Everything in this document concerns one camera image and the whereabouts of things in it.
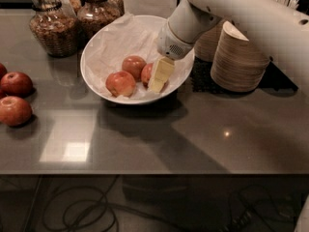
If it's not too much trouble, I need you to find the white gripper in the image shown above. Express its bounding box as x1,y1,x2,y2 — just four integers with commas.
148,22,193,93

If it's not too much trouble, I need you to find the red apple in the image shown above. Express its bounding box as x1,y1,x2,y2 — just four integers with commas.
122,55,146,81
141,63,168,93
0,96,33,127
0,63,8,80
105,71,136,97
1,72,33,97

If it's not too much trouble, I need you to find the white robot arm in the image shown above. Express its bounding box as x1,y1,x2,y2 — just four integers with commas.
157,0,309,95

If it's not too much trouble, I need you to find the white bowl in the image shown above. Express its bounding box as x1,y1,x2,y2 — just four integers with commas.
79,14,195,105

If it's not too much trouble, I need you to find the paper bowl stack back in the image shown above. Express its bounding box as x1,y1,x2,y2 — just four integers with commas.
194,20,224,62

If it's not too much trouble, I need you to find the paper bowl stack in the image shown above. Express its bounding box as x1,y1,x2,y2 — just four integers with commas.
194,20,224,62
211,21,269,93

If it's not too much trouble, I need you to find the paper bowl stack front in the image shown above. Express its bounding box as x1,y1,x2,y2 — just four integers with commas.
211,21,269,93

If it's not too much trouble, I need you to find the white paper liner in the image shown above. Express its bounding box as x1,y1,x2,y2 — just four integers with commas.
84,13,194,102

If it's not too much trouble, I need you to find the glass granola jar right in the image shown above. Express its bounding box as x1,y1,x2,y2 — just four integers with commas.
77,0,121,40

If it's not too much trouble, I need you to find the glass granola jar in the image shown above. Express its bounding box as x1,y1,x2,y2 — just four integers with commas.
29,0,79,57
77,0,121,40

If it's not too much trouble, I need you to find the black mat under stacks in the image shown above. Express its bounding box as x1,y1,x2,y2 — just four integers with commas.
189,58,298,94

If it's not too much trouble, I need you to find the glass granola jar left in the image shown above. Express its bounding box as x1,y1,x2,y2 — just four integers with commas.
29,0,79,57

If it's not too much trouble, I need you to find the black cable on floor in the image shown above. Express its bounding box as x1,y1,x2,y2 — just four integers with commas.
40,175,194,232

